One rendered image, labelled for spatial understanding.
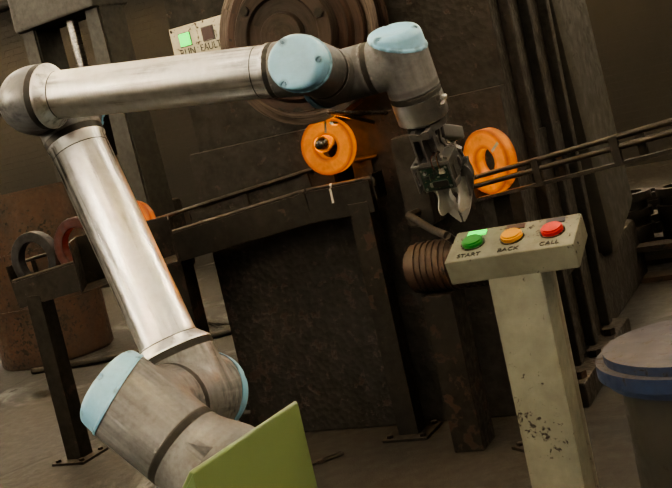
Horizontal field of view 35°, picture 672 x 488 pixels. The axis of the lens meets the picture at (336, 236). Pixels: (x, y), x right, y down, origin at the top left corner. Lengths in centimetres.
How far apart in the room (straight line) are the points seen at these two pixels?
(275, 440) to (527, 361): 50
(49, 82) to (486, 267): 83
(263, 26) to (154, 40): 767
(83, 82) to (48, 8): 674
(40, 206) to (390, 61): 384
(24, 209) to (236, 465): 388
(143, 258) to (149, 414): 35
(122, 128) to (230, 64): 652
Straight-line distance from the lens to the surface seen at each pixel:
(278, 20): 275
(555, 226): 191
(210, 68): 174
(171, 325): 193
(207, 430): 171
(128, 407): 175
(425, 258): 259
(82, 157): 201
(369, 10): 275
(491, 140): 248
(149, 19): 1045
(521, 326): 194
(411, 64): 176
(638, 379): 161
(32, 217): 543
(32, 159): 1147
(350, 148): 282
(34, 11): 872
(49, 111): 191
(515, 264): 190
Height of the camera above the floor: 87
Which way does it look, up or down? 6 degrees down
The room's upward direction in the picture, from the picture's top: 13 degrees counter-clockwise
